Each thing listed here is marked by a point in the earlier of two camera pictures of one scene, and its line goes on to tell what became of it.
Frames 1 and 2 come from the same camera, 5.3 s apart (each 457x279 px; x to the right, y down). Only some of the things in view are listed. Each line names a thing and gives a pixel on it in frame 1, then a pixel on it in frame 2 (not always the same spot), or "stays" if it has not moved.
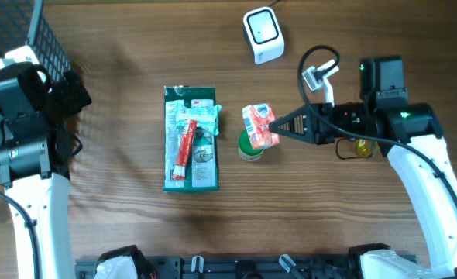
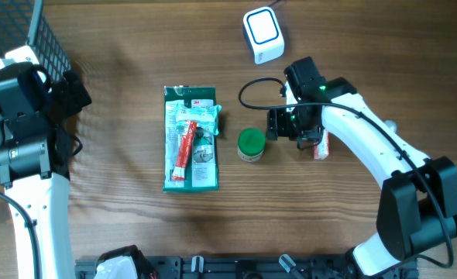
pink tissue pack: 257,118 → 321,150
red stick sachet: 185,149 stays
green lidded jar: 245,150 stays
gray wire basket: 7,25 stays
